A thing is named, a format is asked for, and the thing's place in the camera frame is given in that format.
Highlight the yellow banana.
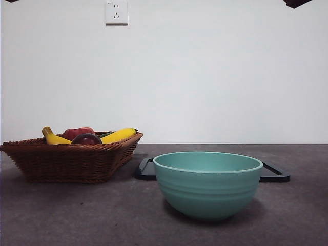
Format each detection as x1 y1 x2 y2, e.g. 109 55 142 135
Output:
42 126 138 145

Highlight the brown wicker basket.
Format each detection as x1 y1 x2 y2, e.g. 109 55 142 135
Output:
0 131 144 184

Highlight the teal ceramic bowl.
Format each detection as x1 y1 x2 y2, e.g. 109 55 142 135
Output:
153 151 264 222

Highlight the red apple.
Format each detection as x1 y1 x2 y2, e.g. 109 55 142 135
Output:
64 127 95 140

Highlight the dark red plum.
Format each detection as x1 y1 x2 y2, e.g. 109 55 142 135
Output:
71 133 103 145

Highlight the black rectangular tray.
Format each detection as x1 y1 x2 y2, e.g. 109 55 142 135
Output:
134 157 292 183

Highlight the white wall socket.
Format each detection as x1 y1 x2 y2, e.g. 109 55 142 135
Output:
106 1 129 26

